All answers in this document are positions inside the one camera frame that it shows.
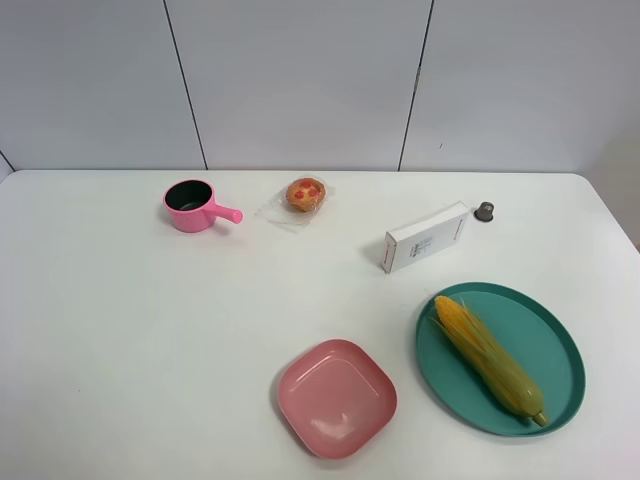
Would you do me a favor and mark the toy corn cob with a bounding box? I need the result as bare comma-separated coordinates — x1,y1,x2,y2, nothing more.
434,295,549,427

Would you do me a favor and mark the clear plastic muffin wrapper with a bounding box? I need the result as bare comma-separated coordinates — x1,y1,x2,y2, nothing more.
255,175,335,233

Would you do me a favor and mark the muffin with red toppings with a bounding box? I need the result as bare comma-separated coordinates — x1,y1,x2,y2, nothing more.
285,177,326,213

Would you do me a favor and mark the white cardboard box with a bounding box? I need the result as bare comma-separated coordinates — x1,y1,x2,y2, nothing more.
381,202,470,274

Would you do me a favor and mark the square pink plate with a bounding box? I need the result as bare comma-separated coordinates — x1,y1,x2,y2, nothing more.
276,339,397,460

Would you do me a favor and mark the round teal plate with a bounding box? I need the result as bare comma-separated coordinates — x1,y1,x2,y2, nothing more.
415,282,586,437

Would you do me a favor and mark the pink saucepan with handle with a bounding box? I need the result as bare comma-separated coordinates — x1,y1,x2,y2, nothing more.
163,179,244,233

